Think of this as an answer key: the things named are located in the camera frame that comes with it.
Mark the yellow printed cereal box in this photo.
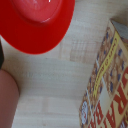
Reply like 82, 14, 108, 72
78, 18, 128, 128

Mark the red plastic bowl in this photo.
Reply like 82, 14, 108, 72
0, 0, 76, 55

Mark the pink plastic cup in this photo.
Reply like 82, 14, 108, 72
0, 69, 20, 128

